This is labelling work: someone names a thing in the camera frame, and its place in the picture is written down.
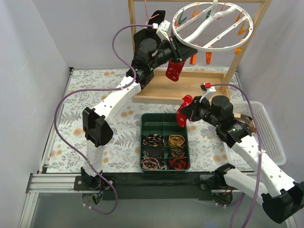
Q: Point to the black white patterned rolled tie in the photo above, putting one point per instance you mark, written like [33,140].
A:
[153,140]

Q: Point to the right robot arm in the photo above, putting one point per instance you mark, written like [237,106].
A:
[279,194]

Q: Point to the floral tablecloth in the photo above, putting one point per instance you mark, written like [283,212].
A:
[122,154]

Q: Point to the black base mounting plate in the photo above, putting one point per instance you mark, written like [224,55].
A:
[185,185]

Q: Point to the black gold paisley rolled tie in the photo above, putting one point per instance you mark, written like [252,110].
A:
[176,152]

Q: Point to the teal clothes clip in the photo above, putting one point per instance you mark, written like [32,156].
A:
[181,19]

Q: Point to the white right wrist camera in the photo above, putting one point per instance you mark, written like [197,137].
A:
[208,91]

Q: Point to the yellow-orange clothes clip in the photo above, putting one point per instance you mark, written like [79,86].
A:
[238,50]

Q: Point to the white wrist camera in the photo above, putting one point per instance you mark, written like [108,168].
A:
[208,91]
[162,30]

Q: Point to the black orange rolled tie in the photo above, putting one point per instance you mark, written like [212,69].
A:
[181,163]

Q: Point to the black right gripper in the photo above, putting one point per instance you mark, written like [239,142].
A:
[194,111]

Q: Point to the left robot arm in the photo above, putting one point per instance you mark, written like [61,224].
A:
[150,53]

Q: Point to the aluminium frame rail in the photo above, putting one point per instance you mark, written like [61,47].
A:
[52,202]

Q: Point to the brown beige striped sock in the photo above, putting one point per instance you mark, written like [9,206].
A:
[247,121]

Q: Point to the left wooden rack post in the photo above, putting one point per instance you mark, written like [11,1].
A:
[132,20]

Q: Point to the red christmas sock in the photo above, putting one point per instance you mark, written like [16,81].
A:
[174,69]
[181,117]

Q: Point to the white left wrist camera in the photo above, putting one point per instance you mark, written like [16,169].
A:
[162,30]

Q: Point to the orange clothes clip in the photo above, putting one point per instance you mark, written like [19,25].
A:
[193,59]

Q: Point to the black hanging garment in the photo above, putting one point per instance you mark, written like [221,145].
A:
[147,31]

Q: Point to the white round clip hanger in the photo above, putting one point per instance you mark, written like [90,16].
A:
[213,26]

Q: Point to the white plastic basket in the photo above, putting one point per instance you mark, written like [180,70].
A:
[270,141]

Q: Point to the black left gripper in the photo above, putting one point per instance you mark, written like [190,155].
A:
[176,49]

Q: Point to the green divided organizer box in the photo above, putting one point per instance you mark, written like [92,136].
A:
[164,124]

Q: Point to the yellow rolled tie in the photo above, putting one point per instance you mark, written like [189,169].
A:
[176,140]

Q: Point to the wooden tray base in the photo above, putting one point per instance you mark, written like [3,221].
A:
[162,90]

